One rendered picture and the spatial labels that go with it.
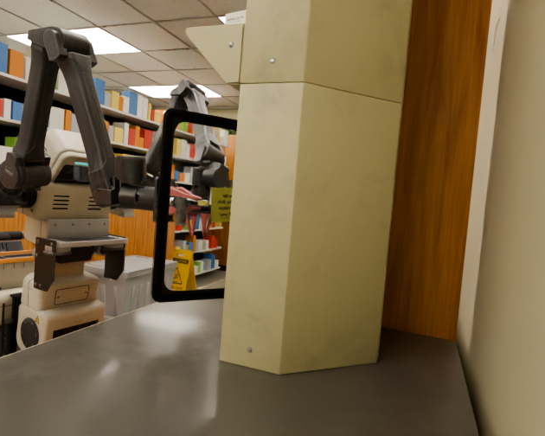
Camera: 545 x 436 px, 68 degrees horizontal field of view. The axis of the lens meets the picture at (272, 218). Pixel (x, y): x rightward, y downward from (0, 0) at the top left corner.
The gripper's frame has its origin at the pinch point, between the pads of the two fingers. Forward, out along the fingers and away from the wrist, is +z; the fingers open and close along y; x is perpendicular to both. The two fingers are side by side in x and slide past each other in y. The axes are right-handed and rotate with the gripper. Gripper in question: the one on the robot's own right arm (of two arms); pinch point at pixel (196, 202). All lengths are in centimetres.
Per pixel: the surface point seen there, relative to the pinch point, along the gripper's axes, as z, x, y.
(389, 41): 40, -7, 31
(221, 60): 13.8, -17.9, 25.0
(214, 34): 12.0, -18.0, 29.4
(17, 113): -229, 127, 48
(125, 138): -230, 239, 48
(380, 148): 39.8, -6.4, 12.6
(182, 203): 2.1, -8.6, -0.1
